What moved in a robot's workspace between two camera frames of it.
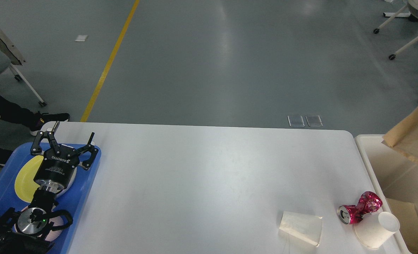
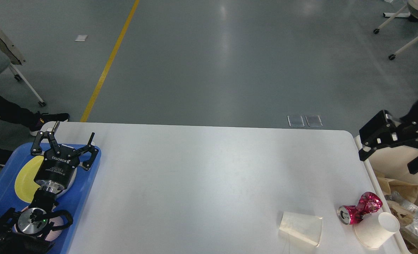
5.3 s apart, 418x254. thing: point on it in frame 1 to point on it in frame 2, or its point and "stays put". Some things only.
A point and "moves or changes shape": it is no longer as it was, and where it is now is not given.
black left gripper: (57, 170) stays put
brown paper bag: (413, 134) moves or changes shape
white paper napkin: (307, 227) stays put
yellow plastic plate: (25, 186) stays put
